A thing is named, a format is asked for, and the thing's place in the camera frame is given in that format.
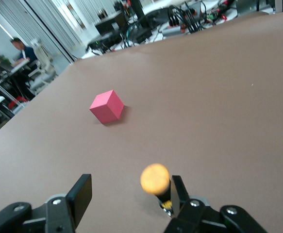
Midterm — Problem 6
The seated person dark jacket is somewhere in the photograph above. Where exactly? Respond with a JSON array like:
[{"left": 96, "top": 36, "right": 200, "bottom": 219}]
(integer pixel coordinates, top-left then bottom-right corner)
[{"left": 10, "top": 37, "right": 39, "bottom": 72}]

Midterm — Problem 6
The black vertical pole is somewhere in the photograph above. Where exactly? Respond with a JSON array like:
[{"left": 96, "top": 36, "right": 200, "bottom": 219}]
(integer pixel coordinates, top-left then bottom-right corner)
[{"left": 129, "top": 0, "right": 150, "bottom": 29}]

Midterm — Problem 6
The white top office desk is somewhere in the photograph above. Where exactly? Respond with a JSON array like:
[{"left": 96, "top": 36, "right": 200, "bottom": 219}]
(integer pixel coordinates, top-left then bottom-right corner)
[{"left": 0, "top": 59, "right": 36, "bottom": 100}]

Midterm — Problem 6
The small black electronics box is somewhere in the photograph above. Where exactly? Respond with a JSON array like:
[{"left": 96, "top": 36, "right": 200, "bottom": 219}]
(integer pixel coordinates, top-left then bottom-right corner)
[{"left": 135, "top": 28, "right": 154, "bottom": 45}]

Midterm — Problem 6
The large black electronics box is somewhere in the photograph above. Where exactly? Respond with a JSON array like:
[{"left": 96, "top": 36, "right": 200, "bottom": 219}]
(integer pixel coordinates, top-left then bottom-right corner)
[{"left": 94, "top": 11, "right": 129, "bottom": 37}]

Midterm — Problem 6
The orange capped black button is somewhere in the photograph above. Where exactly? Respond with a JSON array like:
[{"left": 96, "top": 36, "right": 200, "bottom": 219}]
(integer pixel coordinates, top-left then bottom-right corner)
[{"left": 140, "top": 164, "right": 175, "bottom": 217}]

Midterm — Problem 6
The grey adapter box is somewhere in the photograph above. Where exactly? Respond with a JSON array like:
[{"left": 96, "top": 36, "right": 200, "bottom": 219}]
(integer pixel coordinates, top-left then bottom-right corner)
[{"left": 162, "top": 25, "right": 183, "bottom": 38}]

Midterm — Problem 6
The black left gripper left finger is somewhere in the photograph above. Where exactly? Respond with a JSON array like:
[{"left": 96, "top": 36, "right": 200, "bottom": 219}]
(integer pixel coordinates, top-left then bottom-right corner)
[{"left": 45, "top": 174, "right": 93, "bottom": 233}]

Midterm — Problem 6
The pink cube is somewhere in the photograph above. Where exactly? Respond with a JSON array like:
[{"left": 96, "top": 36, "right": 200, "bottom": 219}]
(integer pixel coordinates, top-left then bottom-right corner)
[{"left": 89, "top": 89, "right": 125, "bottom": 125}]

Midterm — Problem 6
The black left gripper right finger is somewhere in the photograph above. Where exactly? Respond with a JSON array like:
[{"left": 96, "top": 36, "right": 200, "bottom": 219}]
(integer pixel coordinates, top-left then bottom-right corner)
[{"left": 164, "top": 175, "right": 227, "bottom": 233}]

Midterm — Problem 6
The black plug cable cluster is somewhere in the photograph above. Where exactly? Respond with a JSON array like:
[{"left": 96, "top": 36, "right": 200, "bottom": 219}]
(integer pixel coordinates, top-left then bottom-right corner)
[{"left": 167, "top": 4, "right": 205, "bottom": 34}]

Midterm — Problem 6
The white office chair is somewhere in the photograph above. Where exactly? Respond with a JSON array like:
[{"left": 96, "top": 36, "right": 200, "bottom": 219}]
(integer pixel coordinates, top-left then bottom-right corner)
[{"left": 32, "top": 40, "right": 57, "bottom": 90}]

